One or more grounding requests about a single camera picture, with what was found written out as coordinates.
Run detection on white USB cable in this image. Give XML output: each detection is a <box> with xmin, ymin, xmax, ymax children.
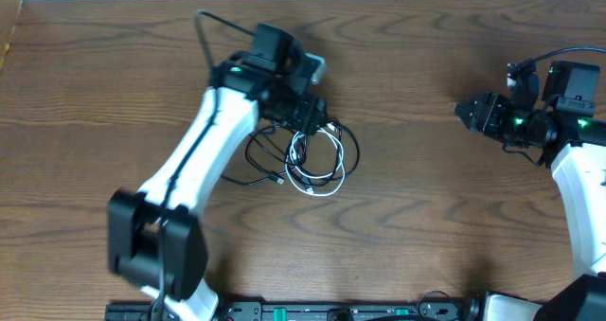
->
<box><xmin>283</xmin><ymin>127</ymin><xmax>348</xmax><ymax>198</ymax></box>

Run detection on black USB cable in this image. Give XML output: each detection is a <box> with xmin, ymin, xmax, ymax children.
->
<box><xmin>220</xmin><ymin>119</ymin><xmax>361</xmax><ymax>188</ymax></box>

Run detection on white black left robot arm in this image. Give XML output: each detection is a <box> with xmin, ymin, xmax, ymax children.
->
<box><xmin>107</xmin><ymin>24</ymin><xmax>328</xmax><ymax>320</ymax></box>

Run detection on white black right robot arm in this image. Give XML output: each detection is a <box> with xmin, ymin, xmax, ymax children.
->
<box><xmin>455</xmin><ymin>61</ymin><xmax>605</xmax><ymax>320</ymax></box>

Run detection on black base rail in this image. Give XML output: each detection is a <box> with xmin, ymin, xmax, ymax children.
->
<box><xmin>104</xmin><ymin>300</ymin><xmax>474</xmax><ymax>321</ymax></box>

